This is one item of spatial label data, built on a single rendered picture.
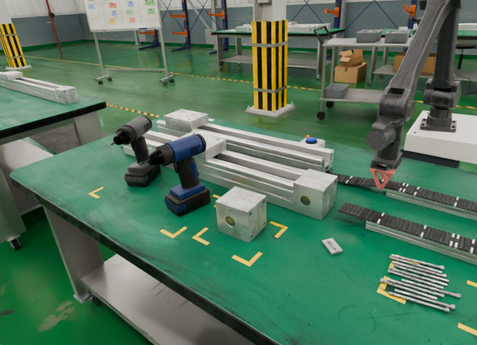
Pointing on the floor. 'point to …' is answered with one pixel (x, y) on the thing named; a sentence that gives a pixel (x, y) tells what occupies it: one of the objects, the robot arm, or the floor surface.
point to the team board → (123, 17)
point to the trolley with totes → (341, 93)
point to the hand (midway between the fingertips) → (382, 182)
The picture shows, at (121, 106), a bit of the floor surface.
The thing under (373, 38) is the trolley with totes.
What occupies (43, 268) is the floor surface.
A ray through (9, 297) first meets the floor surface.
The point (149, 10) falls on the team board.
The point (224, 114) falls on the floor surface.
